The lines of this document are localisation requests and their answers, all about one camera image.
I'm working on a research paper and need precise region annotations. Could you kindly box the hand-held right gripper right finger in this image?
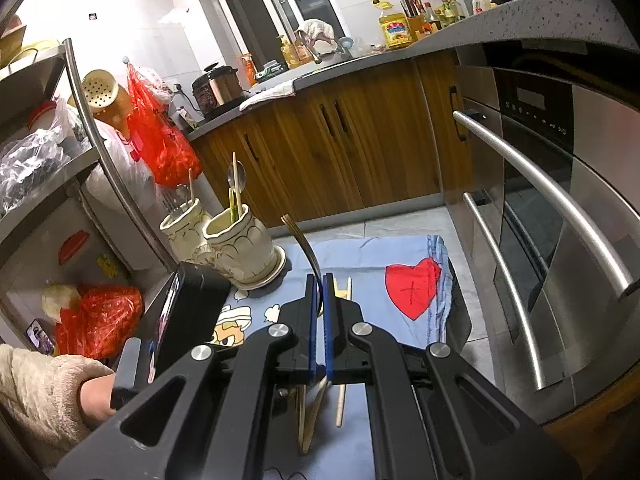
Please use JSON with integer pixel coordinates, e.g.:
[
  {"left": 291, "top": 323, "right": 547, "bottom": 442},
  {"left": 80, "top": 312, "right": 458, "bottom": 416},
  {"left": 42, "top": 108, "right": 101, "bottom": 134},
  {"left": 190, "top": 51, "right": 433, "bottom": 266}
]
[{"left": 322, "top": 274, "right": 582, "bottom": 480}]

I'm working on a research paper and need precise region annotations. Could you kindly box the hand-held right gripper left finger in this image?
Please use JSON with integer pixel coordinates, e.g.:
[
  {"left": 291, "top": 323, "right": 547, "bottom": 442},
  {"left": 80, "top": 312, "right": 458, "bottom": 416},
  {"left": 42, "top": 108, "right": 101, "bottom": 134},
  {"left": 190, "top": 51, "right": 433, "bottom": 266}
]
[{"left": 52, "top": 274, "right": 321, "bottom": 480}]

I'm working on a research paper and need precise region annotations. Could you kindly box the cream ceramic double utensil holder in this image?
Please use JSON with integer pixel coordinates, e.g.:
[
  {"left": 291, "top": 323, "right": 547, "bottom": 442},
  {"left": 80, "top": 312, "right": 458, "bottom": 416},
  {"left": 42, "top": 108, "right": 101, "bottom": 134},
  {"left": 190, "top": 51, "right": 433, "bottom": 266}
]
[{"left": 160, "top": 197, "right": 287, "bottom": 291}]

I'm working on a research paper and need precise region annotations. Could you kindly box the metal spoon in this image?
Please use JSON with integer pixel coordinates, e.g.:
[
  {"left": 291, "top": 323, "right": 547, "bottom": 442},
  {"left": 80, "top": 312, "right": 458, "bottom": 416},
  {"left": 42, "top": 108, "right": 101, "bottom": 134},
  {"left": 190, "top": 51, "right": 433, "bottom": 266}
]
[{"left": 227, "top": 160, "right": 247, "bottom": 211}]

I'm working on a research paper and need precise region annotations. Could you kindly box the person's left forearm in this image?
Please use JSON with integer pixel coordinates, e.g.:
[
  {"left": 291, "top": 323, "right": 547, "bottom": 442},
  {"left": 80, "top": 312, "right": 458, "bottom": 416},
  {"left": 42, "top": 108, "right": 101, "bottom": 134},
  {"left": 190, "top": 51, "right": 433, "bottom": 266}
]
[{"left": 0, "top": 344, "right": 117, "bottom": 467}]

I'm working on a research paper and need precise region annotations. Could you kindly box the person's left hand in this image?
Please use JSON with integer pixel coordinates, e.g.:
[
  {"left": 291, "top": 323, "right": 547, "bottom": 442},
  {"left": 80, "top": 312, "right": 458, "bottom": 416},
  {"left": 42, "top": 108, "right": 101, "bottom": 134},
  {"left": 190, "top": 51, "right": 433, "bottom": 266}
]
[{"left": 79, "top": 374, "right": 120, "bottom": 429}]

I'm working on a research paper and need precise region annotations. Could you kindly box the blue cartoon printed cloth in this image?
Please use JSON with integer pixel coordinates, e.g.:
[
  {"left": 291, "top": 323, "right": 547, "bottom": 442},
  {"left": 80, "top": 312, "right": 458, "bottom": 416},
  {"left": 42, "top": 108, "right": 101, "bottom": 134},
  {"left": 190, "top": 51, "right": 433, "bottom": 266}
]
[{"left": 210, "top": 234, "right": 473, "bottom": 480}]

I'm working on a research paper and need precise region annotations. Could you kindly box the crumpled red plastic bag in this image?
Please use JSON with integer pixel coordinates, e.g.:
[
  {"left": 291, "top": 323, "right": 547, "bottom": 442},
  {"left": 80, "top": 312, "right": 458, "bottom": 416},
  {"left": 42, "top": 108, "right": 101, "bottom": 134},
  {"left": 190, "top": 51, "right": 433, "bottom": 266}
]
[{"left": 54, "top": 285, "right": 144, "bottom": 361}]

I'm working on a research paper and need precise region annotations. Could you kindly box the red lidded box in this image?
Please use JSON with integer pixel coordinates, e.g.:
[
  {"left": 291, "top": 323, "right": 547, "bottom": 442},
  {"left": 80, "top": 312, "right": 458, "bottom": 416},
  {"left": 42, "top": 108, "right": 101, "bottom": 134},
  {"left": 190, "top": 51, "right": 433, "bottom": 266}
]
[{"left": 57, "top": 230, "right": 92, "bottom": 267}]

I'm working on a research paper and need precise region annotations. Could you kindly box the pale cabbage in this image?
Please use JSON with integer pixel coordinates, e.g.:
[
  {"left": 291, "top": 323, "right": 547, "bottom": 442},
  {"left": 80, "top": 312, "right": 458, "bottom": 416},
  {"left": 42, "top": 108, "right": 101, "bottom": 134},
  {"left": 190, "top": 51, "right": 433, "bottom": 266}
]
[{"left": 41, "top": 284, "right": 84, "bottom": 324}]

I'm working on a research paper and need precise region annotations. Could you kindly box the white plastic bag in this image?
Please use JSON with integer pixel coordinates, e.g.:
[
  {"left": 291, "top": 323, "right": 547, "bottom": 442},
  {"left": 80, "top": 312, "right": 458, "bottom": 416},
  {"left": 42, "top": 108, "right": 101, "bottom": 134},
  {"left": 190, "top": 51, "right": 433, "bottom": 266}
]
[{"left": 81, "top": 120, "right": 157, "bottom": 212}]

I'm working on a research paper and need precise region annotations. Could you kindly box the hanging red plastic bag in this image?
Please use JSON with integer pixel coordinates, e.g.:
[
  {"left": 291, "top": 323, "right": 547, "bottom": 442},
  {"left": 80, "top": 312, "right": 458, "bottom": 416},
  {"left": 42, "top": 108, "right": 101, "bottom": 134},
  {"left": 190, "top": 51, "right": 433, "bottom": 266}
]
[{"left": 126, "top": 62, "right": 204, "bottom": 189}]

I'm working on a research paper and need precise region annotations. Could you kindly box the wooden kitchen cabinet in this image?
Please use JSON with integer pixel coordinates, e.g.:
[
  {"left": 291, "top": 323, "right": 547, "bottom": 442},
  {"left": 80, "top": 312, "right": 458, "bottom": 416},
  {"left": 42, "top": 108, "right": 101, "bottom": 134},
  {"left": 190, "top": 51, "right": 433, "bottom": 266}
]
[{"left": 187, "top": 52, "right": 474, "bottom": 242}]

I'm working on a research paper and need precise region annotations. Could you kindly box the steel shelf rack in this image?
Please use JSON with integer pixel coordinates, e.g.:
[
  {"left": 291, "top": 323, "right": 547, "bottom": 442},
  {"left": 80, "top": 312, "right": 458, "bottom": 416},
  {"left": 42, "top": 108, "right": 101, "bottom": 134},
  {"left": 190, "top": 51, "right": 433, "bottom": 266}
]
[{"left": 0, "top": 37, "right": 177, "bottom": 273}]

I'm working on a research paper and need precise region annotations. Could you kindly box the electric pressure cooker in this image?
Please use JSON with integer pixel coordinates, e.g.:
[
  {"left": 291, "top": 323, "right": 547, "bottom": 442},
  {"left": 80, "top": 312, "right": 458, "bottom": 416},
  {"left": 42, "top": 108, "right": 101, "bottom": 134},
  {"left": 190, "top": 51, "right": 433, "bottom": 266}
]
[{"left": 191, "top": 62, "right": 247, "bottom": 117}]

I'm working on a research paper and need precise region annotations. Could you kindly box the white dish towel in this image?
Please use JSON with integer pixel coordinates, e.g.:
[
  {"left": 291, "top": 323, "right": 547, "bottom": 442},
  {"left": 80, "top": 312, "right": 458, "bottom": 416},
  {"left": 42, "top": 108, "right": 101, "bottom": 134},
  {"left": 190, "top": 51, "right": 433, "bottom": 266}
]
[{"left": 239, "top": 80, "right": 296, "bottom": 112}]

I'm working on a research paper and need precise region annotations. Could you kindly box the beige colander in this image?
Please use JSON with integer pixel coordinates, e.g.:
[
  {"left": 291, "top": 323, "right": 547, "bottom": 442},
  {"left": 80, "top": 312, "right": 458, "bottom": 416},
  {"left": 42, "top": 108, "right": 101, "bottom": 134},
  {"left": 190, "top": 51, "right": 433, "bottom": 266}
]
[{"left": 80, "top": 70, "right": 134, "bottom": 122}]

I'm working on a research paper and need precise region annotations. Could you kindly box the red lidded plastic container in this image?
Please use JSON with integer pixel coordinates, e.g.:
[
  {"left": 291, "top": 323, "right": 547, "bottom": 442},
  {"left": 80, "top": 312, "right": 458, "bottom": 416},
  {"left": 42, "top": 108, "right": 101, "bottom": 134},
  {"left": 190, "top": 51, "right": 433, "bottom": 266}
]
[{"left": 27, "top": 101, "right": 69, "bottom": 134}]

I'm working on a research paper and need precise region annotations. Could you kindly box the green packet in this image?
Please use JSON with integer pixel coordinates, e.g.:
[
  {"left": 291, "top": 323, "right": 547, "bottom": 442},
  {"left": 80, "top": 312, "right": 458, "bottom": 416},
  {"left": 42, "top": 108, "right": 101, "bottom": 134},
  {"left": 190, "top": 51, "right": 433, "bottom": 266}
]
[{"left": 255, "top": 60, "right": 287, "bottom": 84}]

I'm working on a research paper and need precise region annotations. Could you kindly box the yellow liquid bottle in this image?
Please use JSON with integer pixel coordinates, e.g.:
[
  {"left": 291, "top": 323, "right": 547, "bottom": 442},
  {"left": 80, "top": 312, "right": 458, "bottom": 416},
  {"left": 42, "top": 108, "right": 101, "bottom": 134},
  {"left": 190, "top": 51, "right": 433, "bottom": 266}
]
[{"left": 279, "top": 35, "right": 302, "bottom": 69}]

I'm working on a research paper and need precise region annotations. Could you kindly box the built-in steel oven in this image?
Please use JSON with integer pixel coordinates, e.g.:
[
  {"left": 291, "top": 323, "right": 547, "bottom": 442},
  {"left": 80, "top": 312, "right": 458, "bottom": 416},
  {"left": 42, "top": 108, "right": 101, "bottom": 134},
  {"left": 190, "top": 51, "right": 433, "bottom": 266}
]
[{"left": 440, "top": 42, "right": 640, "bottom": 427}]

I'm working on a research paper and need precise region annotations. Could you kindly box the white cloth on faucet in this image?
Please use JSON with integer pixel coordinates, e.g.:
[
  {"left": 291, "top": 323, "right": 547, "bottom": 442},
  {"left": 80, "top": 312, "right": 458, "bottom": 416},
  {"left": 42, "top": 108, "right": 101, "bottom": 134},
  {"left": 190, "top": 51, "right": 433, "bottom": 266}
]
[{"left": 295, "top": 19, "right": 334, "bottom": 47}]

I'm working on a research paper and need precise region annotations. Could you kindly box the yellow cooking oil bottle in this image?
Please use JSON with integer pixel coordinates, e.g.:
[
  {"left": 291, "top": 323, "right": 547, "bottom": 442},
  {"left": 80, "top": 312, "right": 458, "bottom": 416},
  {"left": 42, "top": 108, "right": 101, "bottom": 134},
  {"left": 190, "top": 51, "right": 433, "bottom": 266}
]
[{"left": 378, "top": 9, "right": 412, "bottom": 51}]

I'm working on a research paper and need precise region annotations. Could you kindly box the wooden knife block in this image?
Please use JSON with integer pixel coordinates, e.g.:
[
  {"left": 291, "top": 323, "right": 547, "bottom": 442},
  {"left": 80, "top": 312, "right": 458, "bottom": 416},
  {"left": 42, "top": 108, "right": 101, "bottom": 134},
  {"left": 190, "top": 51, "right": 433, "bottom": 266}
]
[{"left": 399, "top": 0, "right": 427, "bottom": 44}]

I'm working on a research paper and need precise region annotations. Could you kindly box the row of sauce bottles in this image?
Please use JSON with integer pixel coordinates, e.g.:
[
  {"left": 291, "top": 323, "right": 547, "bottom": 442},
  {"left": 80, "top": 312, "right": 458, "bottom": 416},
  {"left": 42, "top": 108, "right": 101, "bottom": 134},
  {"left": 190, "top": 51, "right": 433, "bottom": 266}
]
[{"left": 422, "top": 0, "right": 469, "bottom": 34}]

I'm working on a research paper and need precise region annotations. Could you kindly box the grey kitchen countertop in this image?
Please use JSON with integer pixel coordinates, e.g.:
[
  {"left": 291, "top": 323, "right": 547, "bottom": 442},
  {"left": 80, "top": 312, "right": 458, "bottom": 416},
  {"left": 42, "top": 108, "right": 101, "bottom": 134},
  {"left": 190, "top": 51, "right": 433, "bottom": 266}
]
[{"left": 187, "top": 0, "right": 640, "bottom": 142}]

